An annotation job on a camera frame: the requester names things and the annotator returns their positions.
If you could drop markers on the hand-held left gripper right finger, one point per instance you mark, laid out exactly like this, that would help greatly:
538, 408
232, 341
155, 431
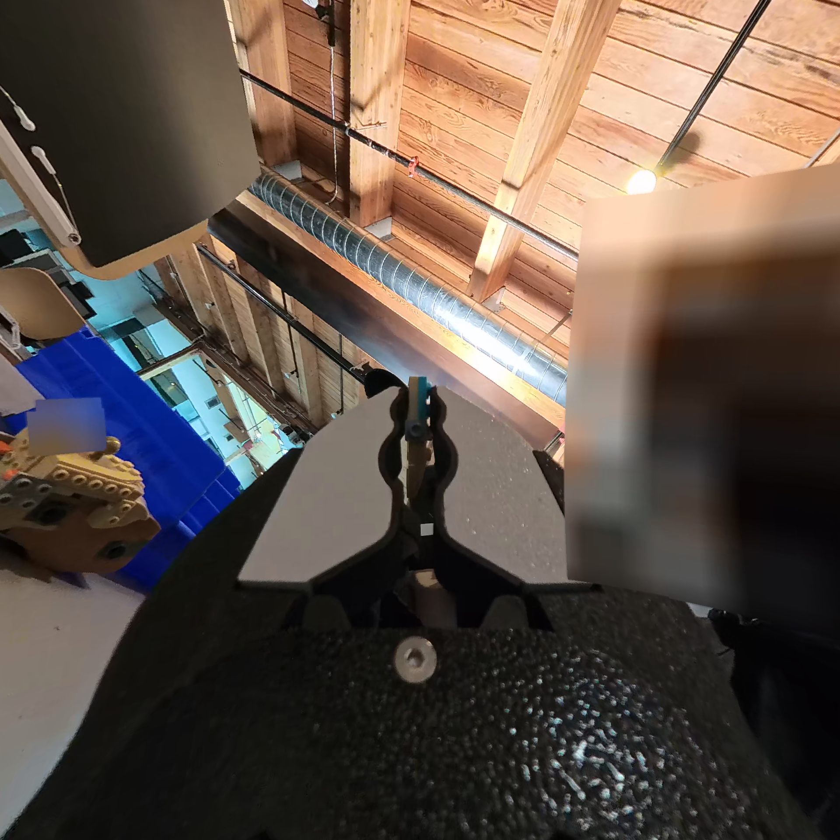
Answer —
499, 505

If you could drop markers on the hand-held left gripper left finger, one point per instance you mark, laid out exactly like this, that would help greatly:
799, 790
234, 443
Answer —
328, 505

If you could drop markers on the tan pointed brick piece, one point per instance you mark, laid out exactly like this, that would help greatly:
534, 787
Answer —
418, 469

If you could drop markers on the large blue plastic bin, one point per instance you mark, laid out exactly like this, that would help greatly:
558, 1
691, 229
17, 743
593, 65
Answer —
144, 426

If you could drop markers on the grey desk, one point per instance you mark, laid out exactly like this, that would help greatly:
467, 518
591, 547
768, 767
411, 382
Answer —
39, 656

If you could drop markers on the tan brown brick ship model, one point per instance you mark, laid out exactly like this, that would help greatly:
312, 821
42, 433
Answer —
79, 512

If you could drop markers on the bent plywood chair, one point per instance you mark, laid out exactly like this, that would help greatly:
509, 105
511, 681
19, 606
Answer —
131, 131
39, 302

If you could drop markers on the hanging light bulb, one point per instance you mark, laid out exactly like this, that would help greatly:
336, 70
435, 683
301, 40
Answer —
641, 182

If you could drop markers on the large silver ventilation duct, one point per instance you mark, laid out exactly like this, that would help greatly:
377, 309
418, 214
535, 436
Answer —
407, 289

